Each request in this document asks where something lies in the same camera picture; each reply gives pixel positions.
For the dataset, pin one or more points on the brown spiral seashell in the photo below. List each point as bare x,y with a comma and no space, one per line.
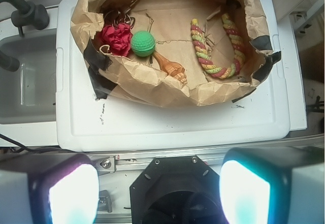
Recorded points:
172,68

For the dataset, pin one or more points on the brown paper bag tray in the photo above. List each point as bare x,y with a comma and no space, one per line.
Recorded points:
224,46

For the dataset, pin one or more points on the bunch of metal keys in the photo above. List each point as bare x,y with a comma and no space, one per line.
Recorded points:
115,16

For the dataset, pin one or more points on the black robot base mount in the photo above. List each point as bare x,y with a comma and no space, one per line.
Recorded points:
180,189

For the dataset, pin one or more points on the green dimpled ball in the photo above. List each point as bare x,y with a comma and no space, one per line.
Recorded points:
143,43

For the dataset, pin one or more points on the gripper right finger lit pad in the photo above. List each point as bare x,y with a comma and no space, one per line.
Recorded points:
273,185

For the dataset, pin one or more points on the white plastic bin lid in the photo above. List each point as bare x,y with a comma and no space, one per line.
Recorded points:
85,123

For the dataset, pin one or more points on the metal corner bracket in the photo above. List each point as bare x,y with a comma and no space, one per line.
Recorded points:
104,203

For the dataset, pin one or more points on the red crumpled paper flower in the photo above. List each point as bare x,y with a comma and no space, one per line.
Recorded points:
118,38

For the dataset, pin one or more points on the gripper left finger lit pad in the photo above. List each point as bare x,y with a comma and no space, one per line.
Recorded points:
48,188

